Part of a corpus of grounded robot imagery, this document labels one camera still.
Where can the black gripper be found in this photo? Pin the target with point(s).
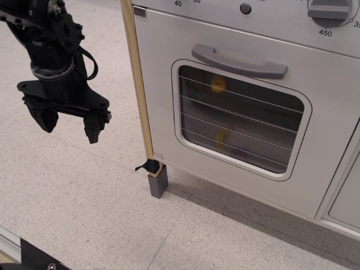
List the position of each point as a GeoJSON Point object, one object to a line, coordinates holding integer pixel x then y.
{"type": "Point", "coordinates": [67, 93]}

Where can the grey oven door handle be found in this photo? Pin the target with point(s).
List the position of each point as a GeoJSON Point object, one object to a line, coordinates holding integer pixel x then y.
{"type": "Point", "coordinates": [263, 70]}

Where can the white oven door with window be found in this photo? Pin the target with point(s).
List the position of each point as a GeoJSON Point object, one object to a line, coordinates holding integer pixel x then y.
{"type": "Point", "coordinates": [244, 123]}

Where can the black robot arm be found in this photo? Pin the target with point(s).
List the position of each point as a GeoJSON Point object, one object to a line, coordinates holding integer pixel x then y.
{"type": "Point", "coordinates": [52, 40]}

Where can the white toy oven cabinet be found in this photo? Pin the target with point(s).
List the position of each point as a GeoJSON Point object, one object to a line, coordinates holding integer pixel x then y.
{"type": "Point", "coordinates": [281, 17]}

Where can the black tape strip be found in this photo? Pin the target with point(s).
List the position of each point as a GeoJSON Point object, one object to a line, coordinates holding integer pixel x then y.
{"type": "Point", "coordinates": [151, 166]}

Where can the grey leg foot cap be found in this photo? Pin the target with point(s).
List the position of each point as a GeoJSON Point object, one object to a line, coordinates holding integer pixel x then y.
{"type": "Point", "coordinates": [159, 184]}

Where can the yellow toy banana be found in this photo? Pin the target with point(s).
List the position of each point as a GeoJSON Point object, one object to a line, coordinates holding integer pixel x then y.
{"type": "Point", "coordinates": [221, 136]}

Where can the purple toy eggplant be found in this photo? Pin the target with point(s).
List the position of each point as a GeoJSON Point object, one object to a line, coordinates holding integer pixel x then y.
{"type": "Point", "coordinates": [240, 155]}

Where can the grey temperature knob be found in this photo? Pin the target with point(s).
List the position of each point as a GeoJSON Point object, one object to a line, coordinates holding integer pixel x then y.
{"type": "Point", "coordinates": [329, 13]}

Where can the white side cabinet door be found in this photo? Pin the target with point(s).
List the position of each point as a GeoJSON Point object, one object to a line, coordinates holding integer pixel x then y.
{"type": "Point", "coordinates": [339, 208]}

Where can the light wooden side post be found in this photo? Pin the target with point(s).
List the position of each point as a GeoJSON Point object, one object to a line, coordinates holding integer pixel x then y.
{"type": "Point", "coordinates": [127, 10]}

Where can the aluminium frame rail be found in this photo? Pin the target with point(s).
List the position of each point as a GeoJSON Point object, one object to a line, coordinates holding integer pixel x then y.
{"type": "Point", "coordinates": [10, 245]}

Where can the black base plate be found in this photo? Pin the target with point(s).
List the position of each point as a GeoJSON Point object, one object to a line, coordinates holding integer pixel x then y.
{"type": "Point", "coordinates": [35, 258]}

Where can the yellow handled toy knife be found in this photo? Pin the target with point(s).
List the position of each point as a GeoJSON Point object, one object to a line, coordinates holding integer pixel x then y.
{"type": "Point", "coordinates": [218, 83]}

